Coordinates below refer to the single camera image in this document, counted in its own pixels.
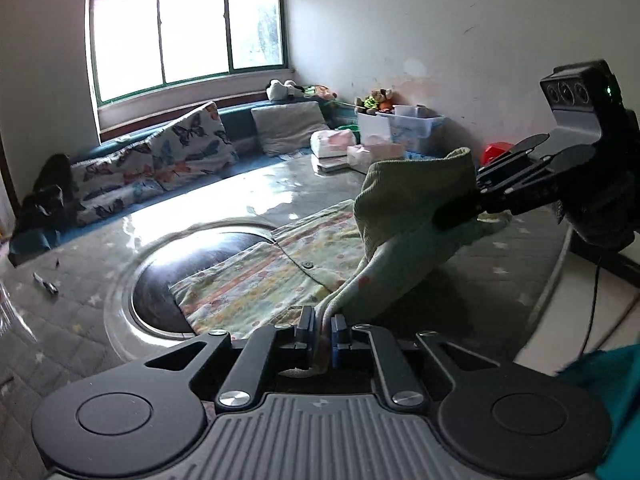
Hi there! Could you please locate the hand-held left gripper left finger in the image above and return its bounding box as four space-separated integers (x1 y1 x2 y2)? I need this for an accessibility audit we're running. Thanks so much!
141 305 317 411

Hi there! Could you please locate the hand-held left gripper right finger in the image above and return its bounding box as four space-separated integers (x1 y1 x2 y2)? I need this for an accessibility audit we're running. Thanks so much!
330 314 501 411

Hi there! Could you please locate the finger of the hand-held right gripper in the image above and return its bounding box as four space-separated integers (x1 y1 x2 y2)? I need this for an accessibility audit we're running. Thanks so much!
475 132 551 178
432 144 597 233

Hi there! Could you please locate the green patterned child's garment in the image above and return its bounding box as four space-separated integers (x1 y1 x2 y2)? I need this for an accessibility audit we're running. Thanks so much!
170 147 513 381

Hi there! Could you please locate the red plastic stool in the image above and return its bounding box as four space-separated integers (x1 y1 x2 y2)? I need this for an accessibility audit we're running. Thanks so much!
484 142 516 166

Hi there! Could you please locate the clear plastic storage box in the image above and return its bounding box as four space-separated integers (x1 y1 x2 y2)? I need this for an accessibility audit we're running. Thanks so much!
376 105 446 153

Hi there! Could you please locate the pink green tissue box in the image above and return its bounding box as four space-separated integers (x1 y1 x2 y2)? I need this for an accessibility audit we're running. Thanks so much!
346 143 405 173

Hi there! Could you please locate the brown plush toy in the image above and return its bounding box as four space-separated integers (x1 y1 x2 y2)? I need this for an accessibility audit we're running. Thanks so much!
354 88 396 115

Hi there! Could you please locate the pink white tissue pack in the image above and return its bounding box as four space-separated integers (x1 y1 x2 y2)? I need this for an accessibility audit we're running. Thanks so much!
310 129 358 158

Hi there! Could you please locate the round black table inset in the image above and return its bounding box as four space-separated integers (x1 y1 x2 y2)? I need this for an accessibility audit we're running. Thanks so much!
102 217 278 348

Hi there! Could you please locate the grey pillow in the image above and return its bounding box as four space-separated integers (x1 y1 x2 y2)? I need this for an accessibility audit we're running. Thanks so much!
250 101 331 157

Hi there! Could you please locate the butterfly print cushion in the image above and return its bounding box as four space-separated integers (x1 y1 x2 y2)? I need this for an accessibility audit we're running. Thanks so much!
70 140 166 226
150 101 240 192

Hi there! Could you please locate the blue corner sofa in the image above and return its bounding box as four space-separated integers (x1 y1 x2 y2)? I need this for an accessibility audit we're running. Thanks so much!
7 99 361 266

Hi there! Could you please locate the white plush toy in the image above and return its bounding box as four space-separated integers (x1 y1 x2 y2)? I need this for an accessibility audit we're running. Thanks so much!
265 79 303 103

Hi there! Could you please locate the teal cloth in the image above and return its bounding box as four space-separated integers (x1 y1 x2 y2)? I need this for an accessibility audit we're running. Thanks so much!
557 344 640 480

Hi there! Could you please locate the pen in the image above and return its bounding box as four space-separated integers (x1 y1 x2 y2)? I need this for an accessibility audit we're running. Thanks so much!
32 272 60 295

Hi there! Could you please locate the black clothing pile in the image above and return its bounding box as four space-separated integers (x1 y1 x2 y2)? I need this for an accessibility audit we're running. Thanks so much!
12 152 81 238

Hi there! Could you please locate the clear plastic container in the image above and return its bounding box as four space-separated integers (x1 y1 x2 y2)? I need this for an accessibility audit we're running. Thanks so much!
0 280 31 341

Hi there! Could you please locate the green framed window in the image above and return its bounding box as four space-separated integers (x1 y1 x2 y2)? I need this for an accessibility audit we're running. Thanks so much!
90 0 292 106

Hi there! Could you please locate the black cable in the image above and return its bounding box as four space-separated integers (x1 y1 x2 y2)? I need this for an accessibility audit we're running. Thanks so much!
575 255 601 366

